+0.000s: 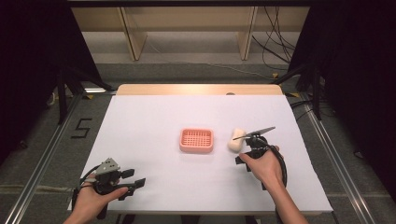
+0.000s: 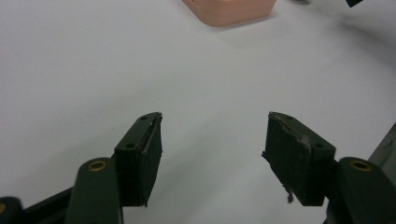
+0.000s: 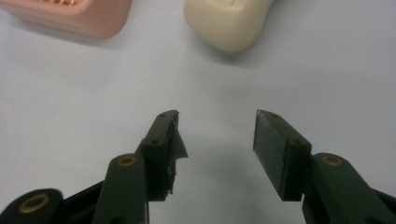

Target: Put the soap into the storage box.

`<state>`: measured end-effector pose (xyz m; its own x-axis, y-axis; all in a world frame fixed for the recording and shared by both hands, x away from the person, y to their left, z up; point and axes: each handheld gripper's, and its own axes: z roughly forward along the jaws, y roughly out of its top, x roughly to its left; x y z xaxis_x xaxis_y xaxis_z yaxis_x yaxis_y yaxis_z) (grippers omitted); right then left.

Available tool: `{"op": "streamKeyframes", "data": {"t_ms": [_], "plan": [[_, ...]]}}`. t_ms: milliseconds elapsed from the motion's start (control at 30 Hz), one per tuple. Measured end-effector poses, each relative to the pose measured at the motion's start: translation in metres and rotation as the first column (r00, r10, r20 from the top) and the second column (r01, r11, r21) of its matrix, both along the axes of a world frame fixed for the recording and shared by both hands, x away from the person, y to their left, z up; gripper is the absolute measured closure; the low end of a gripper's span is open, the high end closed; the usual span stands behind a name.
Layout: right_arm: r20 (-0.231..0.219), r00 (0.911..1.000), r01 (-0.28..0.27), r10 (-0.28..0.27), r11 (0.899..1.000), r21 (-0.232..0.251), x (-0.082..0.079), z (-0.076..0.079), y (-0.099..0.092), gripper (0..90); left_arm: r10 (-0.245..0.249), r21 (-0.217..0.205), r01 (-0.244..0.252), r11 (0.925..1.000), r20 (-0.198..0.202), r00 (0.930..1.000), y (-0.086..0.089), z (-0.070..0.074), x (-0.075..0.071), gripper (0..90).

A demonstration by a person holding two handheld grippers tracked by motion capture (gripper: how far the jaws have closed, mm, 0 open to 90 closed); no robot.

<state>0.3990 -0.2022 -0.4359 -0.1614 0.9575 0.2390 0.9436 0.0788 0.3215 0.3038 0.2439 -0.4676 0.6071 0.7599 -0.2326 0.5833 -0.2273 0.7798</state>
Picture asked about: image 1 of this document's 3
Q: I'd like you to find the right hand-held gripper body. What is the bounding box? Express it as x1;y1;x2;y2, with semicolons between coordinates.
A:
233;126;276;191

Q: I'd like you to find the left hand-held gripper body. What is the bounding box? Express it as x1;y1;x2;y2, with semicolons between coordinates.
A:
92;157;135;220

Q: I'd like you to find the cream soap bar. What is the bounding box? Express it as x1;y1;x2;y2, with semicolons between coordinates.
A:
227;127;248;153

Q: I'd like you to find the pink soap dish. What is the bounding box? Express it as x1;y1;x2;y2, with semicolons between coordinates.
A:
178;128;215;154

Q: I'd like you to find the person's right hand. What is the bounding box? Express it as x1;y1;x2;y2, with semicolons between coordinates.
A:
238;145;286;191

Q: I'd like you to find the person's left hand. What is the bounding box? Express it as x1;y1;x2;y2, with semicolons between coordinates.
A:
63;175;129;224

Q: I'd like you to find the white table sheet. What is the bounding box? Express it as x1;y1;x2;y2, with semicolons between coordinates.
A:
67;94;334;217

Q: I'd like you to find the black tripod stand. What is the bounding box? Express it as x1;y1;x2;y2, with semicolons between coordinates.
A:
273;61;325;121
54;65;114;126

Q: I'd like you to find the wooden table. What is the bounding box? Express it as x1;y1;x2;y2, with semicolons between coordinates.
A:
115;83;284;96

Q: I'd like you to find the black curtain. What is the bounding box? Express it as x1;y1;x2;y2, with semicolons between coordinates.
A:
288;0;396;200
0;0;104;166

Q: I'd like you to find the beige wooden furniture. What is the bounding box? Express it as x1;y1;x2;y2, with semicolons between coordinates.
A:
70;6;311;63

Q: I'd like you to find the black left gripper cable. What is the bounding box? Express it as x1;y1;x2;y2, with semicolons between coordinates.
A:
70;164;101;216

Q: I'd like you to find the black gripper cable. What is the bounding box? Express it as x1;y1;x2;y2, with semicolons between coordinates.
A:
262;143;289;224
70;164;101;216

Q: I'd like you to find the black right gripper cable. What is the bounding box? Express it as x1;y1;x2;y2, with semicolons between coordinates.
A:
262;143;289;224

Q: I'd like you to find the black floor cable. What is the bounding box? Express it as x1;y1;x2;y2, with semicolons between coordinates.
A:
289;98;316;122

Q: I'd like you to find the aluminium floor rail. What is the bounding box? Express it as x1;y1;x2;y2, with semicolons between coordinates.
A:
2;91;86;224
299;91;378;224

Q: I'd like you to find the black cable bundle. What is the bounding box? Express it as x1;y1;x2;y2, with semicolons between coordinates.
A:
251;6;297;71

